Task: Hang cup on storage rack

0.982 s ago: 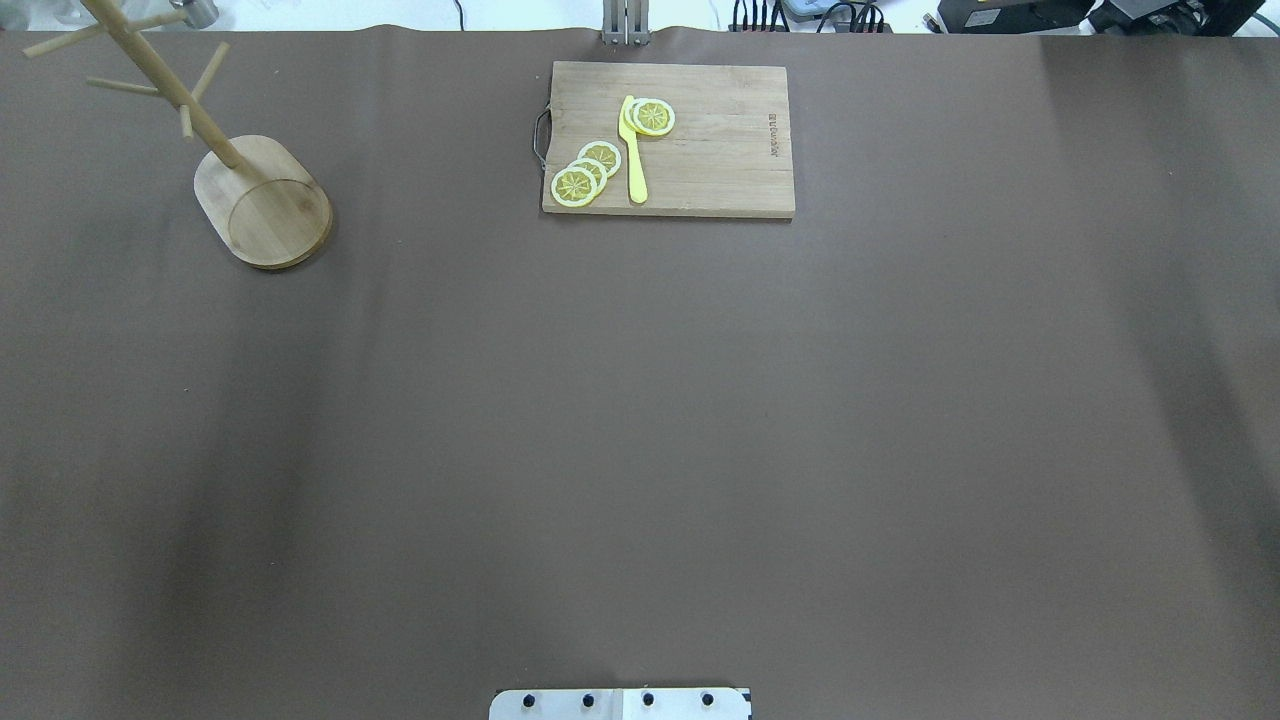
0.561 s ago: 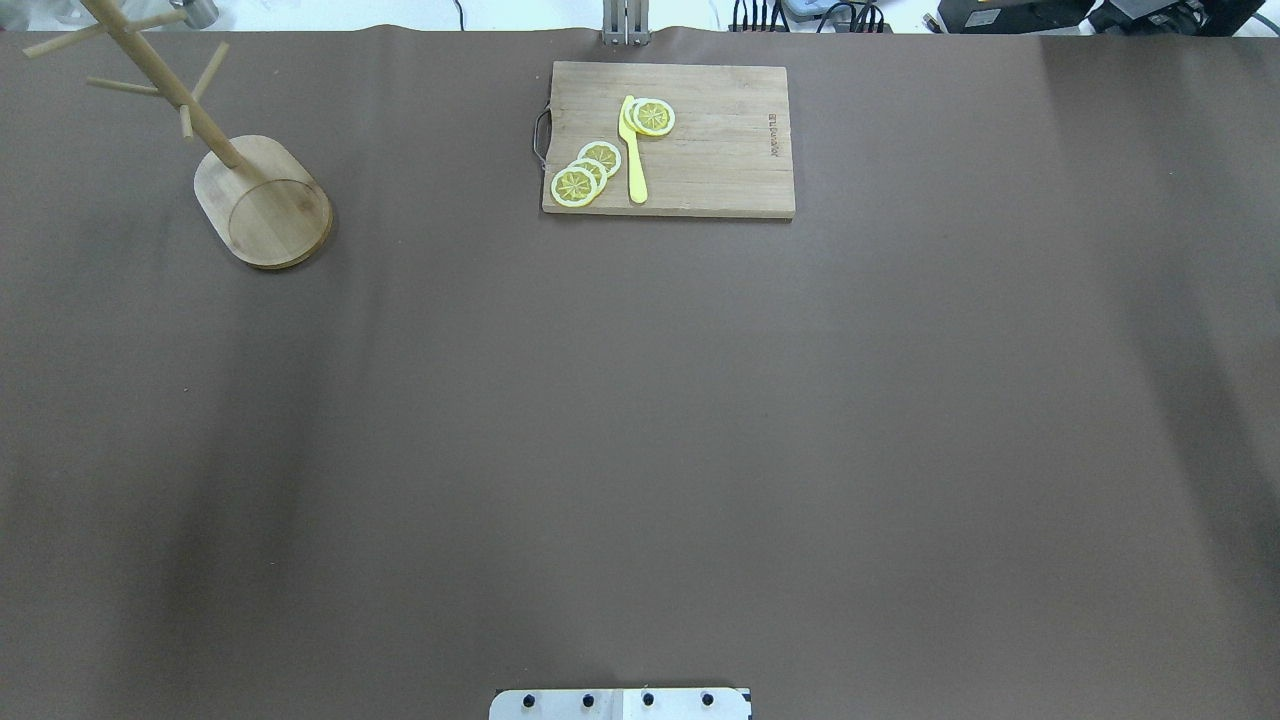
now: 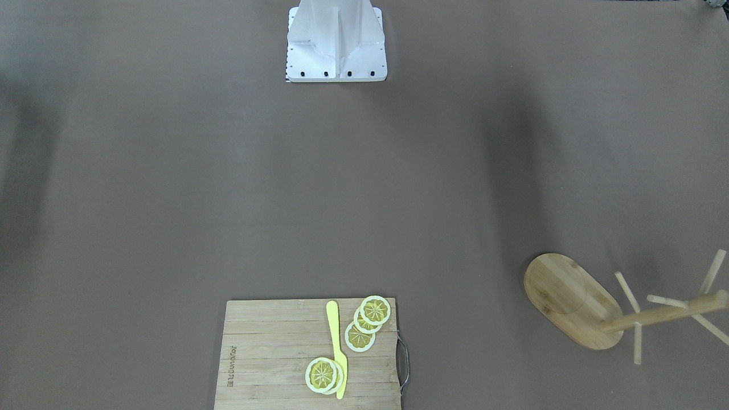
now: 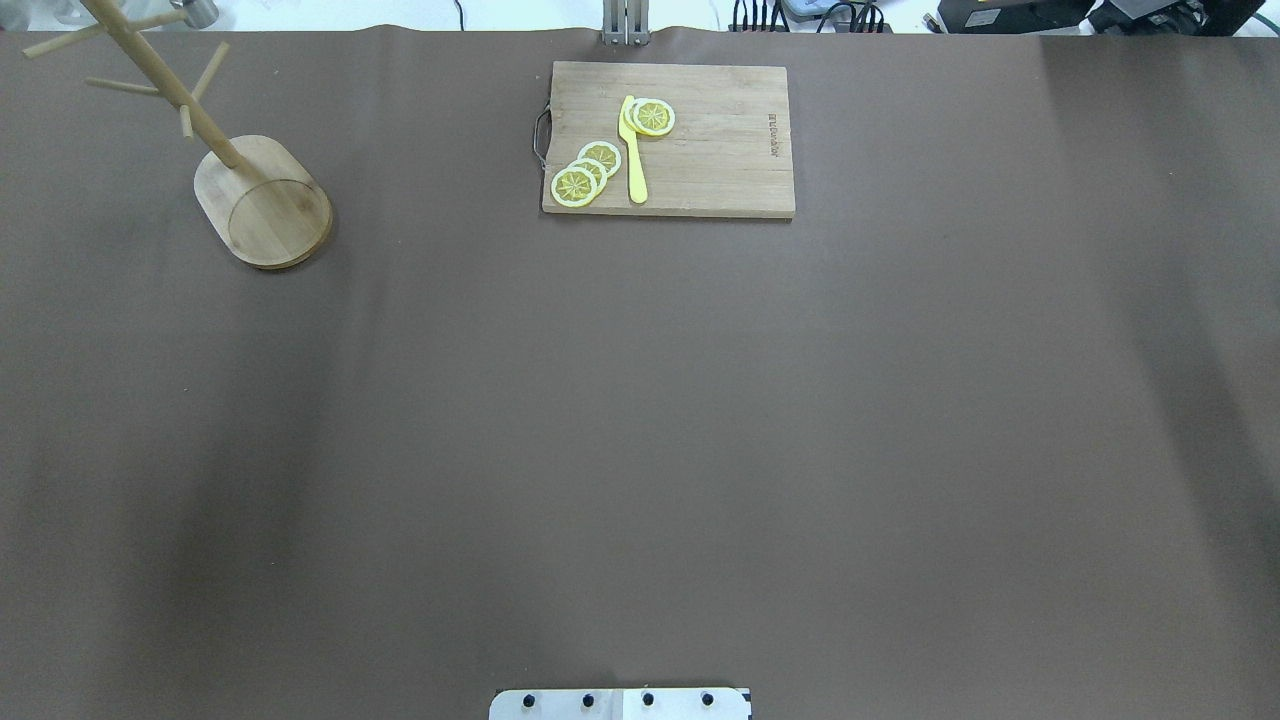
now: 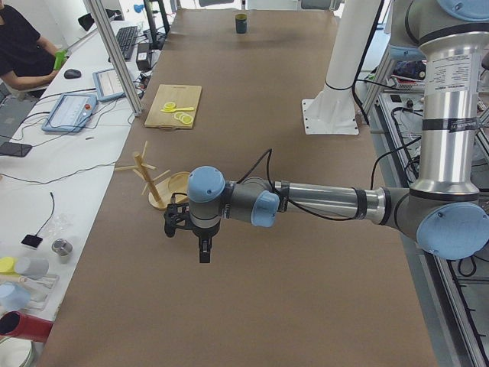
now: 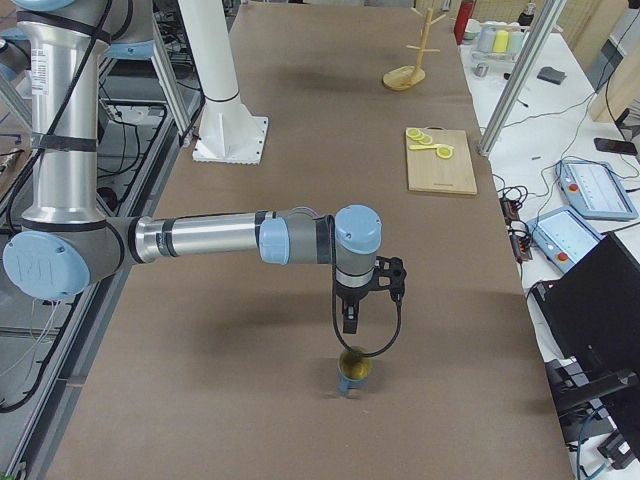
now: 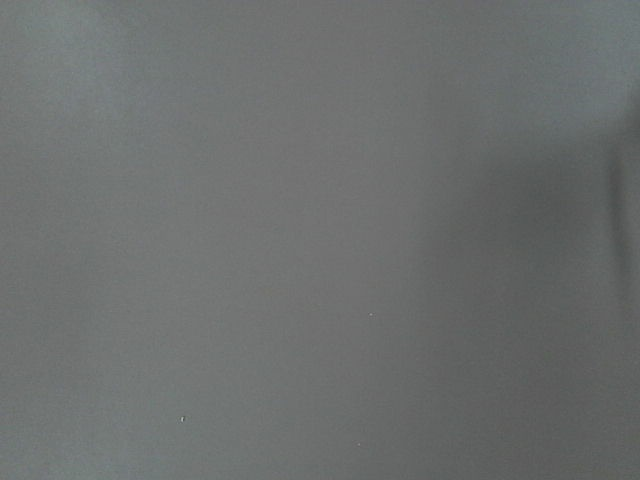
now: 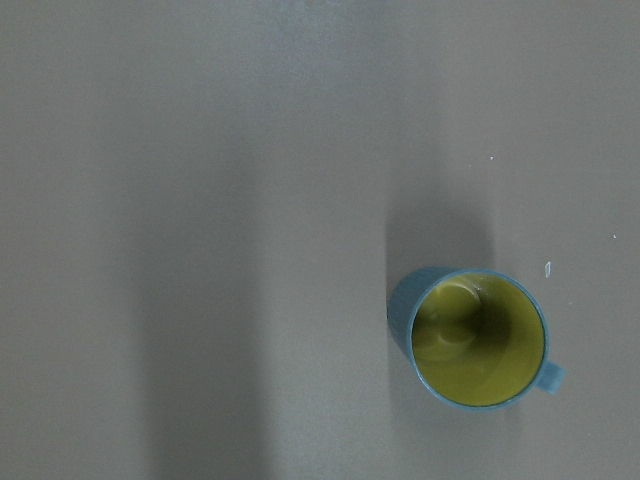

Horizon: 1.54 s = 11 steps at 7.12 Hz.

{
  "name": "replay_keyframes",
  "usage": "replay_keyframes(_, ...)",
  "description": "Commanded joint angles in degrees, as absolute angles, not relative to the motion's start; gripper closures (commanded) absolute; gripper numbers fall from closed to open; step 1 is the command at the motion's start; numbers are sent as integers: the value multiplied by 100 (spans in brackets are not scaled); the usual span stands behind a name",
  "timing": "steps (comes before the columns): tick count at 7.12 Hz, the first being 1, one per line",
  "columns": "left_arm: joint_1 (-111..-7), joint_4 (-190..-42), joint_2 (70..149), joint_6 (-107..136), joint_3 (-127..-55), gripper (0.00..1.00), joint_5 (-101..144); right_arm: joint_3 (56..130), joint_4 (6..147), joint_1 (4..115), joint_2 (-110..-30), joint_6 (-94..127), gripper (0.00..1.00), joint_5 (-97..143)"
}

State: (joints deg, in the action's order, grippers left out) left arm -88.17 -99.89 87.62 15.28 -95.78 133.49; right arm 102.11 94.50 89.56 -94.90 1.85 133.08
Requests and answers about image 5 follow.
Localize small black square pad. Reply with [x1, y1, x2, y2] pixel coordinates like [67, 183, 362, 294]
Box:
[21, 234, 43, 248]

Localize light blue cup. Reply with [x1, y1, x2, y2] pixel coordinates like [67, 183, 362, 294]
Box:
[1, 282, 31, 311]

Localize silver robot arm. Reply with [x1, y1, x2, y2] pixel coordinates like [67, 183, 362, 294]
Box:
[186, 1, 488, 263]

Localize white camera pillar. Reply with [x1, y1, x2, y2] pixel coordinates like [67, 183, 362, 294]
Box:
[302, 0, 383, 135]

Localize grey cup lying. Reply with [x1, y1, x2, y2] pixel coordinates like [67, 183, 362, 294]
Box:
[14, 257, 49, 280]

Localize far blue teach pendant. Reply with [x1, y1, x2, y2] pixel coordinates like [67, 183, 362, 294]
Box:
[92, 68, 125, 102]

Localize wooden cutting board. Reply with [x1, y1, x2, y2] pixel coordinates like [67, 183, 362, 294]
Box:
[144, 84, 202, 129]

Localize wooden cup rack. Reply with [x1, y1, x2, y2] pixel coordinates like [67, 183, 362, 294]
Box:
[114, 141, 190, 210]

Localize black smartphone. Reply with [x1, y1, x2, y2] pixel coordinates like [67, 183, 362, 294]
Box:
[0, 141, 33, 158]

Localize black keyboard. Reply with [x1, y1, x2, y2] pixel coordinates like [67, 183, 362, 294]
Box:
[115, 26, 138, 60]

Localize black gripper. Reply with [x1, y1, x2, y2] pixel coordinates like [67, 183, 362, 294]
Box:
[198, 235, 212, 263]

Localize yellow cup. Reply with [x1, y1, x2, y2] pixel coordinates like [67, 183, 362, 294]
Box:
[0, 257, 17, 274]

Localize dark teal cup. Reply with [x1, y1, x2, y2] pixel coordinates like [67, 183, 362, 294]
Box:
[235, 13, 248, 34]

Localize yellow toy knife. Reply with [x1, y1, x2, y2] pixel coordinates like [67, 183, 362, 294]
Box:
[160, 107, 195, 113]

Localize green toy gun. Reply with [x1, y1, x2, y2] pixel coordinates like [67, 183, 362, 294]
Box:
[53, 50, 69, 70]

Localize black power adapter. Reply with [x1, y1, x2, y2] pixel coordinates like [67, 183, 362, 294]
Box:
[136, 43, 152, 71]

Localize blue teach pendant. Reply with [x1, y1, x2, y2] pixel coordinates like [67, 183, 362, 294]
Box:
[41, 93, 98, 133]
[92, 68, 125, 102]

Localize red cylinder bottle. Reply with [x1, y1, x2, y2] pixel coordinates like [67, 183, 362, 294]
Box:
[1, 311, 53, 343]

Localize black computer mouse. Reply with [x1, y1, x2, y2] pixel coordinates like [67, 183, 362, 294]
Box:
[63, 69, 82, 80]

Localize person in black shirt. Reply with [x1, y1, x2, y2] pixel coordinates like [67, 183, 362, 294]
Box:
[1, 3, 59, 91]

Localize near blue teach pendant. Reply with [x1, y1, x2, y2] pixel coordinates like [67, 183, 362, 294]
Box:
[41, 93, 98, 133]

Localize aluminium frame post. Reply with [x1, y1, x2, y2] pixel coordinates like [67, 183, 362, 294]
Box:
[86, 0, 142, 117]

